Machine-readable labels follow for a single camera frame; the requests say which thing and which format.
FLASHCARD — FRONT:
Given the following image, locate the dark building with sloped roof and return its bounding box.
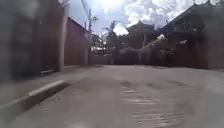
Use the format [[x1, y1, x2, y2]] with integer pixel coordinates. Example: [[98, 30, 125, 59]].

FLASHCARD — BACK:
[[156, 0, 224, 70]]

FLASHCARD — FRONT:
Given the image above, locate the building with curved roof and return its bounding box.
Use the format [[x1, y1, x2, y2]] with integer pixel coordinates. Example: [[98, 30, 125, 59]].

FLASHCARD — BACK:
[[125, 20, 156, 51]]

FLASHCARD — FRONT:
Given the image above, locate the palm tree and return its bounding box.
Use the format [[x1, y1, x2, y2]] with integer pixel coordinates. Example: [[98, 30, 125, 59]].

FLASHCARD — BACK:
[[101, 20, 120, 65]]

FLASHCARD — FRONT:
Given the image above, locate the grey concrete pavement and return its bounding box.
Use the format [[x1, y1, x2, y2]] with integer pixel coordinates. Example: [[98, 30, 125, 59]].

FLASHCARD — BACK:
[[0, 65, 103, 105]]

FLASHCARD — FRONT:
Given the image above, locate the tall red brick wall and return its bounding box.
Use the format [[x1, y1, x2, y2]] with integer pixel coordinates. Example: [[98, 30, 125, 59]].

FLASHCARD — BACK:
[[0, 0, 66, 82]]

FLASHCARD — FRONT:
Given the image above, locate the raised concrete kerb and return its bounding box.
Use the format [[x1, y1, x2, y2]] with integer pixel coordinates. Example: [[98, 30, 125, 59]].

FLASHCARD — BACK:
[[0, 79, 72, 118]]

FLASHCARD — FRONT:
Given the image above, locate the grey concrete road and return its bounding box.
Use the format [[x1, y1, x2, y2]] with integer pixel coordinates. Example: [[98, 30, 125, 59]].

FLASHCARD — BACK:
[[6, 64, 224, 128]]

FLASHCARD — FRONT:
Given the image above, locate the utility pole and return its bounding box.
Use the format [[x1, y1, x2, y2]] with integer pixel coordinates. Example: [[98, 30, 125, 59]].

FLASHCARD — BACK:
[[87, 8, 93, 65]]

